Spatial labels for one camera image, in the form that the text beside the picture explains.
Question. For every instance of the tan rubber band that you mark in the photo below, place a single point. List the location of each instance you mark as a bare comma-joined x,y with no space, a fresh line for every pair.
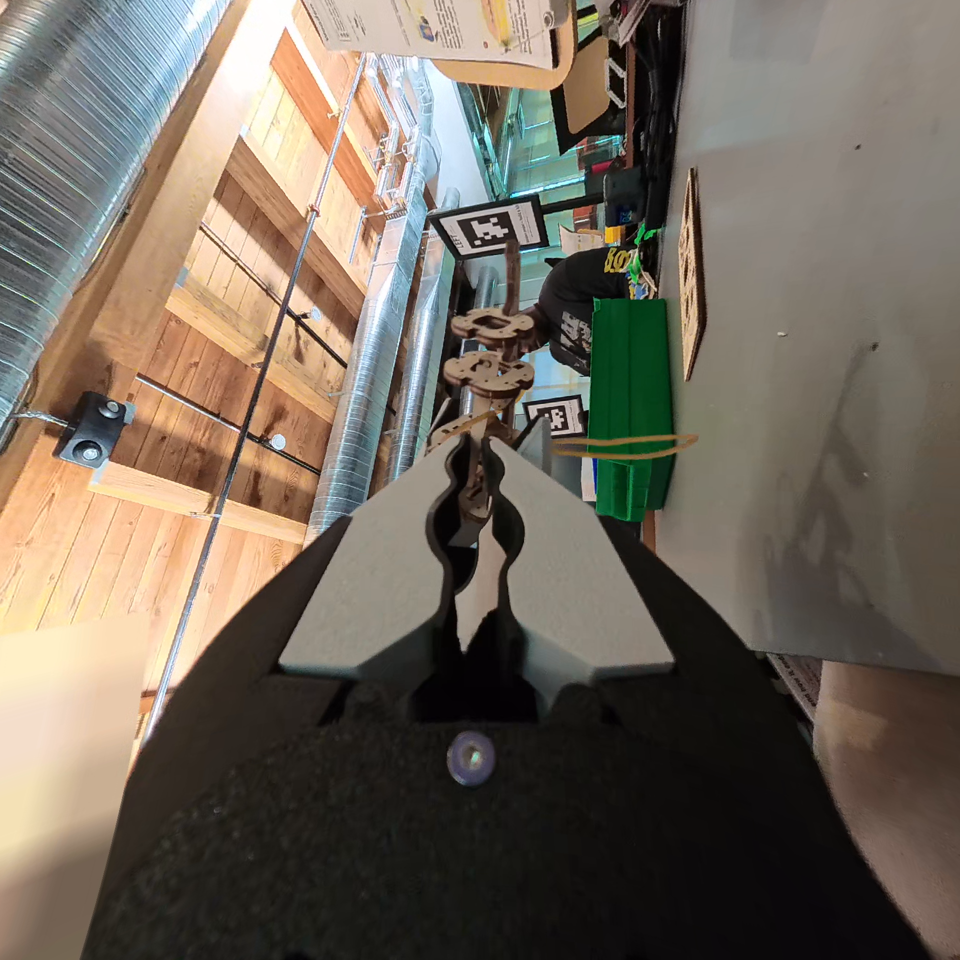
622,440

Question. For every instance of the wooden model assembly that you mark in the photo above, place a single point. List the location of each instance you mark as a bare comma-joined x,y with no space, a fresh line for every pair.
487,371

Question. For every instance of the green plastic bin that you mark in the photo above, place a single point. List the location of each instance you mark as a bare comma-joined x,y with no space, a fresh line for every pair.
630,390

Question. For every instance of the small green plastic pieces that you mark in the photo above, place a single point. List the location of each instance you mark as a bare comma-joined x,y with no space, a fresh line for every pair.
639,234

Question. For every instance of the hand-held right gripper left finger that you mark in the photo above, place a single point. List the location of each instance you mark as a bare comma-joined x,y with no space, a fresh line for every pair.
367,600

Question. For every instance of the laser-cut wooden parts sheet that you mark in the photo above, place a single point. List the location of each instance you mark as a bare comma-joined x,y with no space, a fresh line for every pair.
691,300

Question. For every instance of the black ceiling bracket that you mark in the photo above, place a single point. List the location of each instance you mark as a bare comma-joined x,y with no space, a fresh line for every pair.
90,431

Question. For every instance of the black white marker board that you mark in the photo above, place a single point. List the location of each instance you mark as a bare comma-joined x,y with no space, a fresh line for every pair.
559,416
491,229

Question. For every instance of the rounded plywood tabletop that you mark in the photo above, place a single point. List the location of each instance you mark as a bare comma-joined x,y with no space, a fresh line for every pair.
525,75

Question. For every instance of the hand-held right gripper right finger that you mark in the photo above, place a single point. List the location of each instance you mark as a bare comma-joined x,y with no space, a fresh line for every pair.
585,592

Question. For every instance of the dark ceiling rod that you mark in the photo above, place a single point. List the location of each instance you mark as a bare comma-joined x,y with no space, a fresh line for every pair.
259,375

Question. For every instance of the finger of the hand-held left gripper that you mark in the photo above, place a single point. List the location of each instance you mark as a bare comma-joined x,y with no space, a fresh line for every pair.
541,446

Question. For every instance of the printed instruction sheet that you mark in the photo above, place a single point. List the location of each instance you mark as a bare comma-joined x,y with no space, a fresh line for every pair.
450,26

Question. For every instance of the silver ventilation duct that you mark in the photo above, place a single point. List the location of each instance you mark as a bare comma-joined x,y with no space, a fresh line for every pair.
360,390
420,352
75,150

